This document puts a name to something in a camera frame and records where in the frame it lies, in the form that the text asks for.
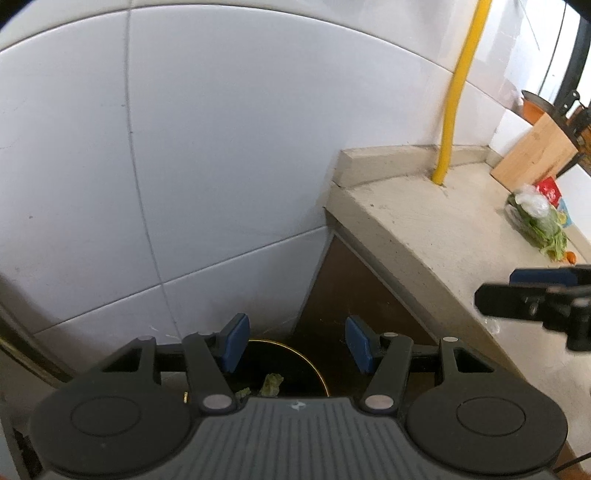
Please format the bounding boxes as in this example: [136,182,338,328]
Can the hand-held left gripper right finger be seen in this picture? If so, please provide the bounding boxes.
[345,315,497,413]

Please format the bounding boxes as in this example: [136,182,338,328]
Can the black cable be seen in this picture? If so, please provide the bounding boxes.
[553,454,591,473]

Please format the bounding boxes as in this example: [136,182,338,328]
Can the red blue drink carton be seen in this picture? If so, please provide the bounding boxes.
[536,176,574,228]

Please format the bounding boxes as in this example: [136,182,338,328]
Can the wooden knife block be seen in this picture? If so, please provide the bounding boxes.
[490,113,581,193]

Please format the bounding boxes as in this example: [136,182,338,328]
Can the napa cabbage leaves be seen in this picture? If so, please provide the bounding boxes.
[507,191,568,262]

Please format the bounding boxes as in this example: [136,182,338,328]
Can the yellow pipe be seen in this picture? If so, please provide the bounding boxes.
[431,0,494,186]

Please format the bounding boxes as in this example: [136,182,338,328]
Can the black trash bin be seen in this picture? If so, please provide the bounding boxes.
[185,339,331,400]

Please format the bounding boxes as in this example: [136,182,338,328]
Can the window frame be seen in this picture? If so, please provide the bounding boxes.
[531,0,591,112]

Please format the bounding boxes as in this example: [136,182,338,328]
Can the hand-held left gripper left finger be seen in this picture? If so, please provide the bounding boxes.
[99,313,251,414]

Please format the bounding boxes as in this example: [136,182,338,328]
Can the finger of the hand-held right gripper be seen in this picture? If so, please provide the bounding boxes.
[510,265,591,286]
[475,283,548,319]

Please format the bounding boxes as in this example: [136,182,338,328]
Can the clear plastic wrap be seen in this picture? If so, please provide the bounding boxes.
[514,183,551,216]

